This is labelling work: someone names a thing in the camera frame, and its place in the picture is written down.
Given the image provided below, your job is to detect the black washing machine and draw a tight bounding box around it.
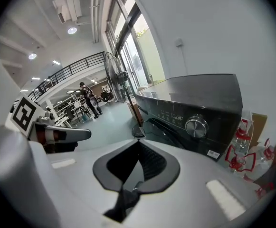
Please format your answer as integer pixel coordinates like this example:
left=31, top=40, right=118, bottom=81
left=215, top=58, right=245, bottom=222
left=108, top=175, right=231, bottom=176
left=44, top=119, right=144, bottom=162
left=133, top=73, right=244, bottom=163

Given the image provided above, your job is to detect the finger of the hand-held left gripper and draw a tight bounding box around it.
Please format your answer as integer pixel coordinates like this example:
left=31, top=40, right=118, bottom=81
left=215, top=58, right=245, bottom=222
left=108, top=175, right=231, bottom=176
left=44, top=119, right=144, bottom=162
left=46, top=125, right=92, bottom=143

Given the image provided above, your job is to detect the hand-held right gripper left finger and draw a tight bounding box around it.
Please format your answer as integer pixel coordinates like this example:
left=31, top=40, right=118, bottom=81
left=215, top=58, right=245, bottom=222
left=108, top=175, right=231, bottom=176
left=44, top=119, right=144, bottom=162
left=45, top=138, right=140, bottom=228

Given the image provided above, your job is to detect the black pedestal fan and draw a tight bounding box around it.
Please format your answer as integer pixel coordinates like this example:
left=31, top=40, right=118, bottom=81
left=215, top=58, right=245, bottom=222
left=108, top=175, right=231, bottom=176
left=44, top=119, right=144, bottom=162
left=104, top=51, right=146, bottom=138

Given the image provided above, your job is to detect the brushed silver metal dial knob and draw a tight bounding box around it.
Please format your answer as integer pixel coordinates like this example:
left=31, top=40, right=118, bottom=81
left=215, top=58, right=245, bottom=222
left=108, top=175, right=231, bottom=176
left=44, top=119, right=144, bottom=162
left=185, top=114, right=210, bottom=138

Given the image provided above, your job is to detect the black balcony railing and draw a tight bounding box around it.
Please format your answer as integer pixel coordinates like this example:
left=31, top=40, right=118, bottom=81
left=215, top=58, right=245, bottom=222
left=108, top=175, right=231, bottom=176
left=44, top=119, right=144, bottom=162
left=28, top=51, right=105, bottom=100

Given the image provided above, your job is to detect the large brown cardboard box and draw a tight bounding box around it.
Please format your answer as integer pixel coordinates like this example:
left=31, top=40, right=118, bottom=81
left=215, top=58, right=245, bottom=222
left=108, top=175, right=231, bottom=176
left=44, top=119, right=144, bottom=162
left=128, top=100, right=143, bottom=126

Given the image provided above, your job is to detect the small brown cardboard box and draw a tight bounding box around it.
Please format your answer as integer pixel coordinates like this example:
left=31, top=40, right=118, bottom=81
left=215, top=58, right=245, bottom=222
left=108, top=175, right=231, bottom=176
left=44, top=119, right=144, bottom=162
left=247, top=112, right=268, bottom=150

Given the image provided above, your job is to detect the thin white cable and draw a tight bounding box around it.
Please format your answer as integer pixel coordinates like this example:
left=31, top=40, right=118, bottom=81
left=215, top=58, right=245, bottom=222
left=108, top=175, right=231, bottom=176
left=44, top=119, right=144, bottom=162
left=245, top=110, right=255, bottom=157

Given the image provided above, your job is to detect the white ceiling air duct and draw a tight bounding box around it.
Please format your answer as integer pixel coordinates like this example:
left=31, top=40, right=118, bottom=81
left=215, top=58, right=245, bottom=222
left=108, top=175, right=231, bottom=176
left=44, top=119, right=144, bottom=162
left=52, top=0, right=83, bottom=25

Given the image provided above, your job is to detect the large black-framed window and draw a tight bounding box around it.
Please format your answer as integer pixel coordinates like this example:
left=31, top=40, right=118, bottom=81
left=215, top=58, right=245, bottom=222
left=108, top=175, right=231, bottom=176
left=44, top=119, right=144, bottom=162
left=105, top=0, right=167, bottom=90

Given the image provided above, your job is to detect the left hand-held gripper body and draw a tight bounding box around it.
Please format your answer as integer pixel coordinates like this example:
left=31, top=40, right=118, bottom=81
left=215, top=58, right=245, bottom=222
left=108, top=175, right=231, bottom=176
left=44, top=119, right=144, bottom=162
left=10, top=95, right=58, bottom=152

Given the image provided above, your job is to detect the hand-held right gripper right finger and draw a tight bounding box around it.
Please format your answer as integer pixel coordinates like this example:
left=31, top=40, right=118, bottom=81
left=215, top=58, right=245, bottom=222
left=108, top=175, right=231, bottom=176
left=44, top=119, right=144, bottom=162
left=124, top=138, right=260, bottom=228

